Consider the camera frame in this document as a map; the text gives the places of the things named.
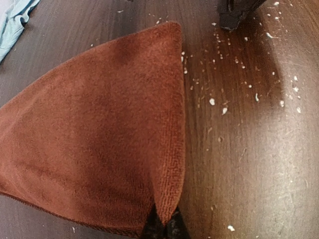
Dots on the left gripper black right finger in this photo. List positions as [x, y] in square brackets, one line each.
[176, 228]

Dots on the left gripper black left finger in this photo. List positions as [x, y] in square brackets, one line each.
[153, 228]

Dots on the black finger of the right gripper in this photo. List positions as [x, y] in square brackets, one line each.
[233, 12]

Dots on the rust brown towel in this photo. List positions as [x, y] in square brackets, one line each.
[100, 139]

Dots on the light blue towel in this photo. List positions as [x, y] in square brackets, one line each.
[14, 14]

